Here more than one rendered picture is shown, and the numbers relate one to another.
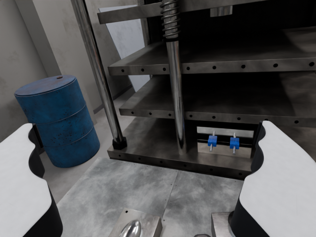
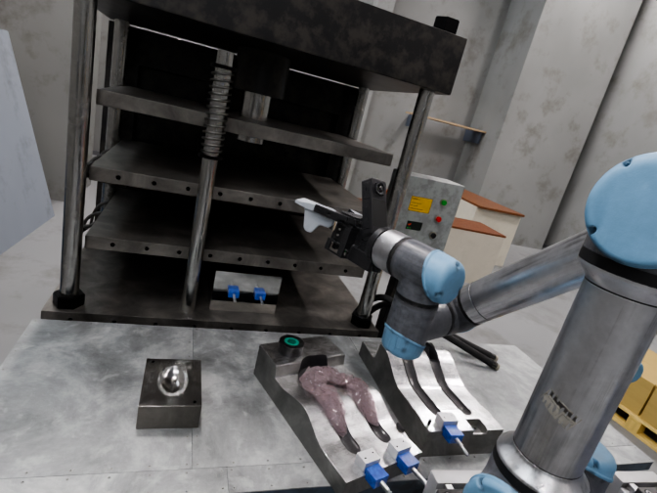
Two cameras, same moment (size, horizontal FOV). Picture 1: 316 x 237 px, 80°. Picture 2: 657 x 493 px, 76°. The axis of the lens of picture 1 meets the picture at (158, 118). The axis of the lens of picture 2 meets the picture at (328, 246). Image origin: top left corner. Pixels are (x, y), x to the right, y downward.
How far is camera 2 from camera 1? 0.83 m
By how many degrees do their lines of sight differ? 43
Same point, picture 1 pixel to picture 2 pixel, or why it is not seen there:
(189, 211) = (223, 362)
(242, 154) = (266, 308)
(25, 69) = not seen: outside the picture
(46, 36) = not seen: outside the picture
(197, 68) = (232, 196)
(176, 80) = (205, 205)
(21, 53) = not seen: outside the picture
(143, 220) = (182, 365)
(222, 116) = (250, 258)
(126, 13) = (148, 107)
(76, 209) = (41, 382)
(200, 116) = (223, 256)
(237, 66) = (275, 201)
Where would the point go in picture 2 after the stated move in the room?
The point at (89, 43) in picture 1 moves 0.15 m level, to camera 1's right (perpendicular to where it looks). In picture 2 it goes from (81, 126) to (132, 134)
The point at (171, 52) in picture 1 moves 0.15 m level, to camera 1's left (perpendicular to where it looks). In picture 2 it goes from (208, 171) to (166, 167)
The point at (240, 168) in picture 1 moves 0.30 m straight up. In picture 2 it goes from (265, 323) to (280, 254)
